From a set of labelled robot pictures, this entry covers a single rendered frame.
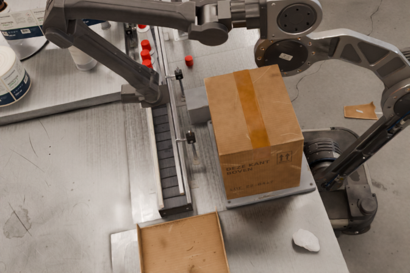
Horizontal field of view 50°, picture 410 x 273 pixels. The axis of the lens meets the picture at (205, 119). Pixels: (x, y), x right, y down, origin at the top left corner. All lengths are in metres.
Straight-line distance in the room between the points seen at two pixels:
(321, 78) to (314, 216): 1.58
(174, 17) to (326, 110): 1.80
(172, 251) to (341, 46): 0.82
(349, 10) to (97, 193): 2.39
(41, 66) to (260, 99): 1.05
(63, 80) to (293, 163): 1.03
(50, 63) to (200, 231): 1.01
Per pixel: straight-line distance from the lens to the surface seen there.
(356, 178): 2.24
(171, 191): 1.47
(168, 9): 1.09
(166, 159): 1.54
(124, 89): 1.45
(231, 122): 1.29
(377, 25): 3.33
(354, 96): 2.85
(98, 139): 1.73
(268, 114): 1.30
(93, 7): 1.08
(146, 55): 1.59
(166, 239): 1.45
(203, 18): 1.09
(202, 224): 1.45
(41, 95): 1.91
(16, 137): 1.89
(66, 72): 1.95
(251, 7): 1.07
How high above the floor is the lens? 2.15
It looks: 52 degrees down
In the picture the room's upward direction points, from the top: 11 degrees counter-clockwise
